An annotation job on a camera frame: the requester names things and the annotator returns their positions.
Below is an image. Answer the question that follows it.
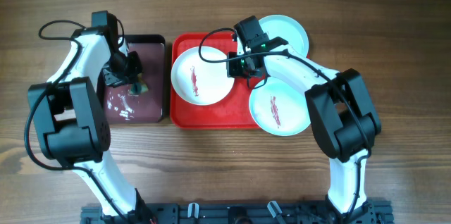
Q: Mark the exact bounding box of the green yellow sponge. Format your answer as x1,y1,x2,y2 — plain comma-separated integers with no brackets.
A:
128,79,149,96

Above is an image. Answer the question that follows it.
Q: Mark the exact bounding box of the mint green rimmed plate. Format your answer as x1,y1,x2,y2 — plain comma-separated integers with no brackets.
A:
259,15,309,57

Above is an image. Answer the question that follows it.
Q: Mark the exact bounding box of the light blue stained plate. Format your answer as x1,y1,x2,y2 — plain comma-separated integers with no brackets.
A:
249,77,311,137

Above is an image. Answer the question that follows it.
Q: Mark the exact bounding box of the white plate with red stain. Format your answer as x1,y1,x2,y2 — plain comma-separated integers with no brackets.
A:
171,46,235,106

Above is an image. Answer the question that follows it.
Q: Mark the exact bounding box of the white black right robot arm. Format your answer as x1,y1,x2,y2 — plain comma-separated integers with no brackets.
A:
226,15,381,221

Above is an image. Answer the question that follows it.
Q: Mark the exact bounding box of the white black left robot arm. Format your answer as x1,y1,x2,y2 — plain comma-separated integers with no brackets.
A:
24,11,154,223

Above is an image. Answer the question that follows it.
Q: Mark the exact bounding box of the black tray with water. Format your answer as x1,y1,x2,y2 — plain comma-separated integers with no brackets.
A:
97,35,166,124

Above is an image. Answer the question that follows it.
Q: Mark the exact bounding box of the red plastic tray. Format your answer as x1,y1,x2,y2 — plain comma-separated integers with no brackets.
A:
170,32,260,130

